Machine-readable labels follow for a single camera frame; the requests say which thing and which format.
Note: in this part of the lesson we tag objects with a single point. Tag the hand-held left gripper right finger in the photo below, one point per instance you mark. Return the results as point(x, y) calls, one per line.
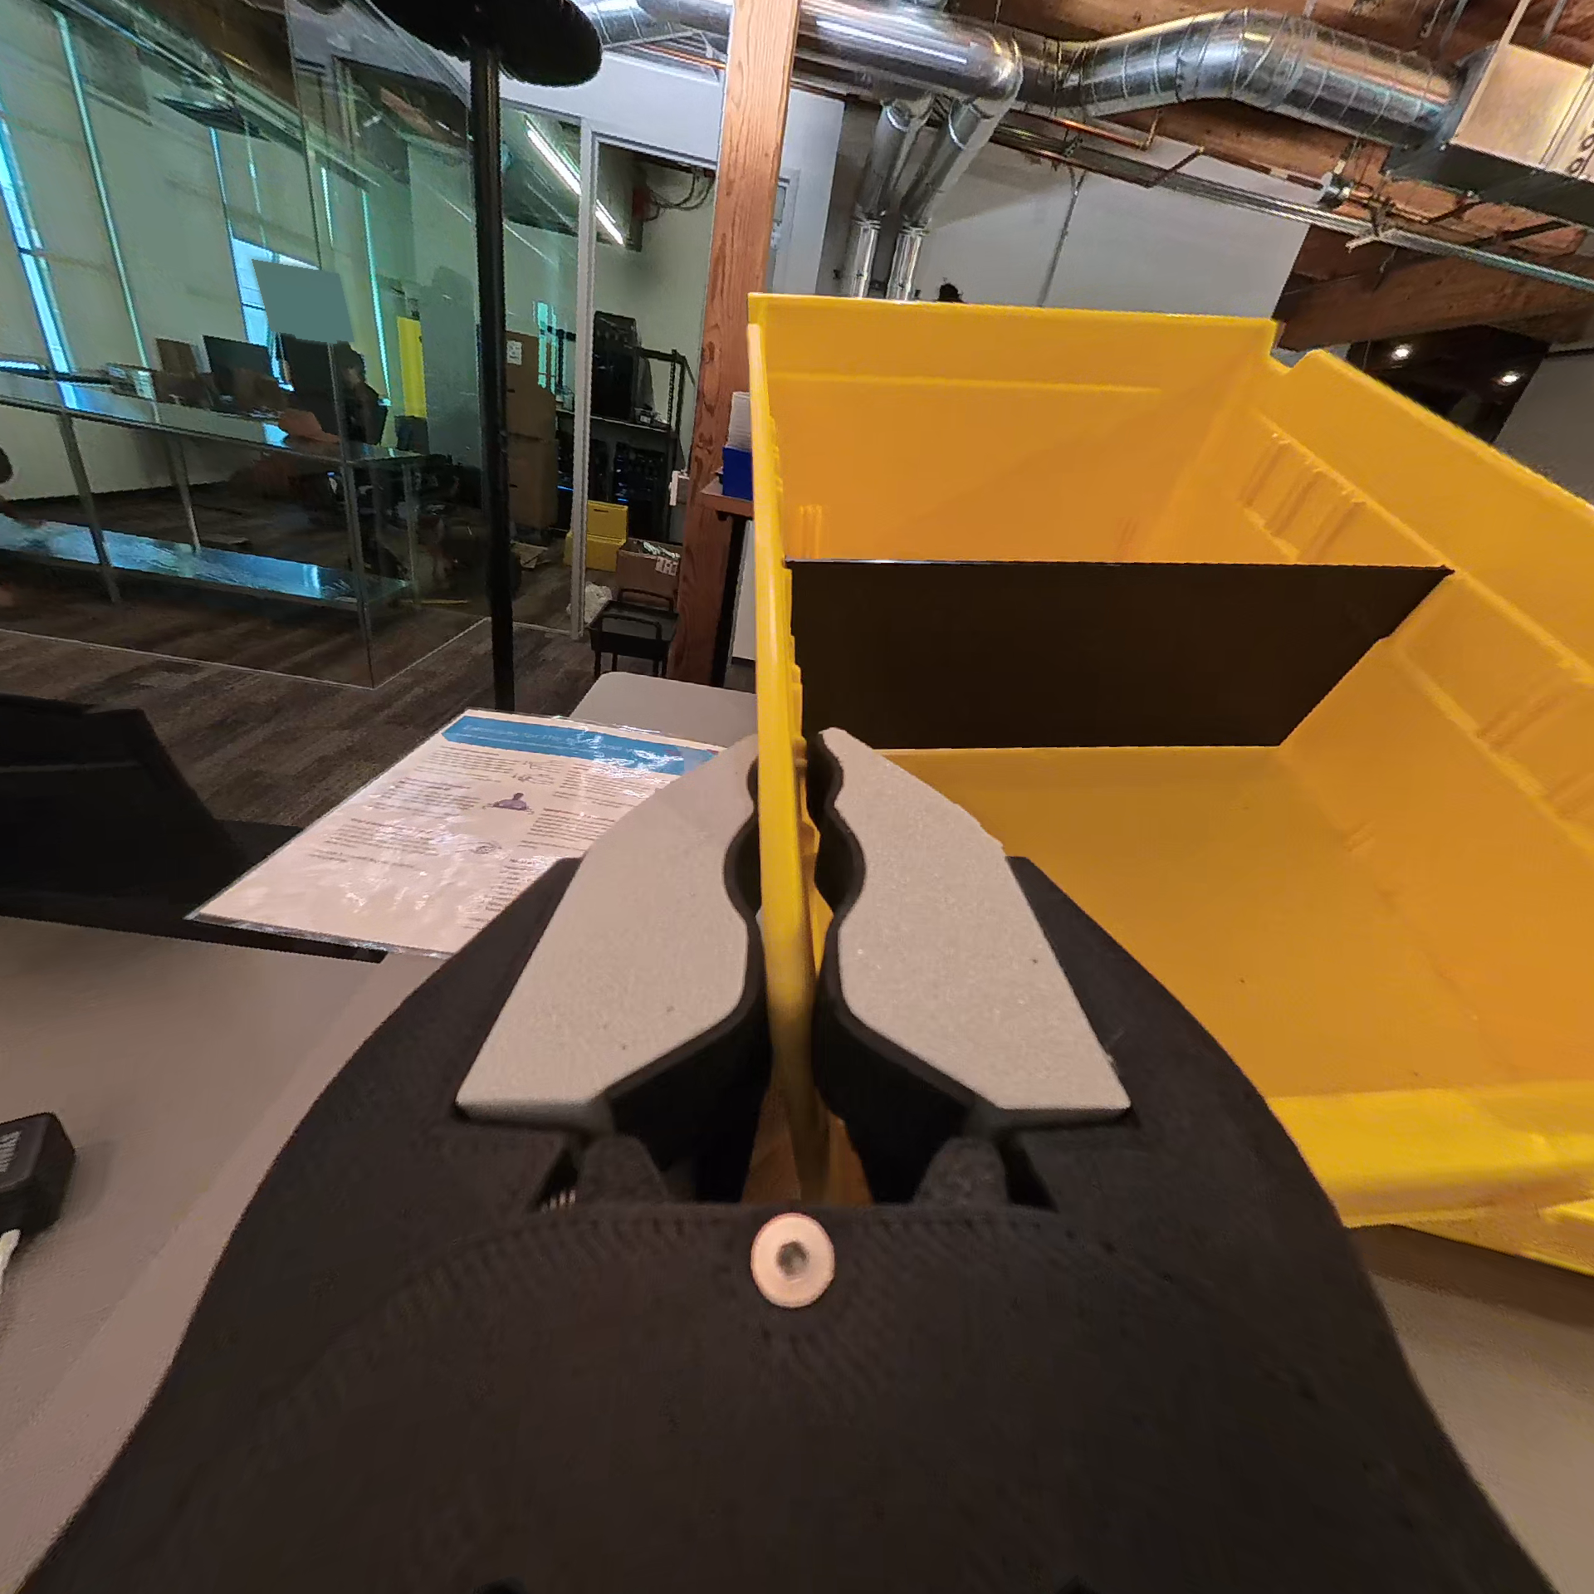
point(973, 973)

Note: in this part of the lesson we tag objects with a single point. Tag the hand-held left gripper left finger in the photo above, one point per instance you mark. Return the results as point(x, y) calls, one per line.
point(612, 973)

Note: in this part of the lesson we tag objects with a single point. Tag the yellow plastic bin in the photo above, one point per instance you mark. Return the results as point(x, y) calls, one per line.
point(1397, 948)

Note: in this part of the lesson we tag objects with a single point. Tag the blue white paper sheet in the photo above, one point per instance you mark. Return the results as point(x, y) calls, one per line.
point(449, 835)

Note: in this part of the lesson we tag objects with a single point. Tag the small yellow bin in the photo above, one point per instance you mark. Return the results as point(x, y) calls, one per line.
point(607, 533)

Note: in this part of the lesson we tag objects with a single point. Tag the blue plastic bin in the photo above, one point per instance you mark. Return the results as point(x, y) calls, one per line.
point(739, 474)

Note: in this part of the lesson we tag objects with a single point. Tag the small black device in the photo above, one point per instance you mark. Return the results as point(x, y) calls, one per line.
point(26, 1171)

